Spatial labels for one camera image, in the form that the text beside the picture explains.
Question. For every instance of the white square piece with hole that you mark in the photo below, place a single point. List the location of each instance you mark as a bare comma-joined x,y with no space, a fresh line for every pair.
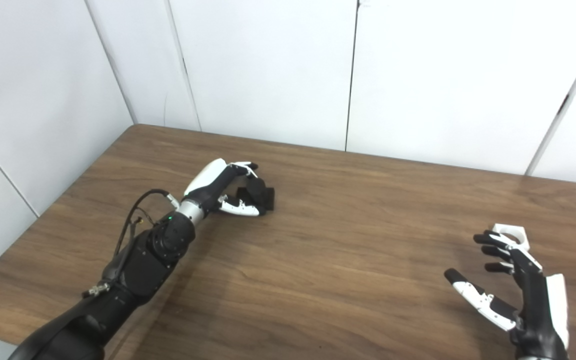
520,234

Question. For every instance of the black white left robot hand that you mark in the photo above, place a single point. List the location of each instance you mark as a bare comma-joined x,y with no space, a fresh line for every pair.
208,182

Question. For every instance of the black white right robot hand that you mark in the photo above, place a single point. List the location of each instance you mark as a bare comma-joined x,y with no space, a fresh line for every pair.
538,315

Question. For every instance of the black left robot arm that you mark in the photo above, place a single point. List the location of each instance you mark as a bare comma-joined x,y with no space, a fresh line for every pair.
138,270

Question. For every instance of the black peg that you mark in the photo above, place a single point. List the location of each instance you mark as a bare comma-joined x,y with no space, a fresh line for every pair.
268,197

